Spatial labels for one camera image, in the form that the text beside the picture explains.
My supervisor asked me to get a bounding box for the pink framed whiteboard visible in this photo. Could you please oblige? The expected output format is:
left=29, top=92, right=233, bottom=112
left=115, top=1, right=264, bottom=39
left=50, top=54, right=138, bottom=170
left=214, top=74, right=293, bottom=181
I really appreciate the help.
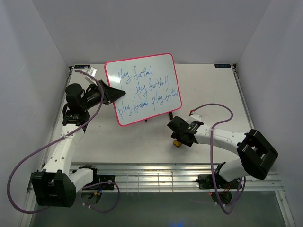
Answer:
left=104, top=53, right=182, bottom=126

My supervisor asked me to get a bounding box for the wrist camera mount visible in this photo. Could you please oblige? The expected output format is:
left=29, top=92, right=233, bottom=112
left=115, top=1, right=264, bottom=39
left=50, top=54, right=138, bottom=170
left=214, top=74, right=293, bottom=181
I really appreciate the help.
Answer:
left=189, top=111, right=202, bottom=121
left=82, top=67, right=97, bottom=84

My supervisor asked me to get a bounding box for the purple cable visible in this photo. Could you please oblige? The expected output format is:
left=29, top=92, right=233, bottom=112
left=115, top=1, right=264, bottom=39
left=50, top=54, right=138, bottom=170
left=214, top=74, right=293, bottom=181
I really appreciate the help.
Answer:
left=189, top=103, right=246, bottom=215
left=6, top=69, right=120, bottom=215

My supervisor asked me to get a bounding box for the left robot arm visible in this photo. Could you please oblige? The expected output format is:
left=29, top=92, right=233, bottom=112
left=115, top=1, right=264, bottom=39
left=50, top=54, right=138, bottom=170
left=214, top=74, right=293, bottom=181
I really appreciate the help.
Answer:
left=31, top=80, right=126, bottom=207

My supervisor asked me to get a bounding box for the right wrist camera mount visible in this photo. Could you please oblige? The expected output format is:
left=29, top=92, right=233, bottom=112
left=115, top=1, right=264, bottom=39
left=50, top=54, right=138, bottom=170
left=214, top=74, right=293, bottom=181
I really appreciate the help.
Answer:
left=189, top=111, right=202, bottom=121

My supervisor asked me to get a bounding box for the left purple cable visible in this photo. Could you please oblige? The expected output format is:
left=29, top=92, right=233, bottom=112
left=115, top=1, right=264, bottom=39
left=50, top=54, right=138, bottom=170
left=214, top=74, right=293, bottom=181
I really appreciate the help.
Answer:
left=6, top=69, right=120, bottom=215

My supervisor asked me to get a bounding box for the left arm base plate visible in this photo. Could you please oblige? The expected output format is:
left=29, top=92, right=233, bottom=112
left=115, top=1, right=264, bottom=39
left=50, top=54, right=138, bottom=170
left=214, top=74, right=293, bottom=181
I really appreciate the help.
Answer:
left=93, top=174, right=116, bottom=191

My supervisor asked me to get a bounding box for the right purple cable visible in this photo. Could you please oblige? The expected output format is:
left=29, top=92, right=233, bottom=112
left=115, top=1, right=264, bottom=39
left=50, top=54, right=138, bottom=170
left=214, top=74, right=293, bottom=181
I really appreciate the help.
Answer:
left=189, top=103, right=246, bottom=215

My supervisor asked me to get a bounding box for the yellow bone-shaped eraser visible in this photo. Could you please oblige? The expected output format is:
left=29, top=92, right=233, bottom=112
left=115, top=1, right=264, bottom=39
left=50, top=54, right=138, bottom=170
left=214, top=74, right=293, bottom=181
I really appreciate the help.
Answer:
left=173, top=140, right=182, bottom=148

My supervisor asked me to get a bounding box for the wire whiteboard stand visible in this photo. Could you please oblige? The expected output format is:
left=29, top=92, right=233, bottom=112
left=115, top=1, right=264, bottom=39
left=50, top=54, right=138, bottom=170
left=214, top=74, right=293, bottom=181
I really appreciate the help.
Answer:
left=143, top=111, right=173, bottom=122

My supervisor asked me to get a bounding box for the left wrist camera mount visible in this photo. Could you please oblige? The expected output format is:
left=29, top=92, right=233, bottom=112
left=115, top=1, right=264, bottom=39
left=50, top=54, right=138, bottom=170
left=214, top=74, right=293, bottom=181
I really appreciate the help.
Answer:
left=82, top=67, right=97, bottom=84

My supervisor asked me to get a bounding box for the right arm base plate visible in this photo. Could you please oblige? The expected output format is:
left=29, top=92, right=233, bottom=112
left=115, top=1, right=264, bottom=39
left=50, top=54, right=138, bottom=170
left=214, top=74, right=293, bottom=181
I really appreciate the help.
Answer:
left=196, top=174, right=229, bottom=189

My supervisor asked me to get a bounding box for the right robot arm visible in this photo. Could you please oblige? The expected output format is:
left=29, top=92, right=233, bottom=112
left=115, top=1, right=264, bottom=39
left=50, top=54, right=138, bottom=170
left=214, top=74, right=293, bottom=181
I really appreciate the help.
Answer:
left=168, top=116, right=278, bottom=189

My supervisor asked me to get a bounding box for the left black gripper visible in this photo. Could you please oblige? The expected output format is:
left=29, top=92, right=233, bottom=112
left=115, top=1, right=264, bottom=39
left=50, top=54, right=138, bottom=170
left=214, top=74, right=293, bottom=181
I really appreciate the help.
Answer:
left=81, top=80, right=126, bottom=111

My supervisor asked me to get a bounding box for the aluminium frame rail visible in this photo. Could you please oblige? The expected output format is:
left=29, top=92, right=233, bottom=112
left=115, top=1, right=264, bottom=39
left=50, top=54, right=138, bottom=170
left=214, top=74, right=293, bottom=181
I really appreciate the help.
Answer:
left=26, top=163, right=285, bottom=193

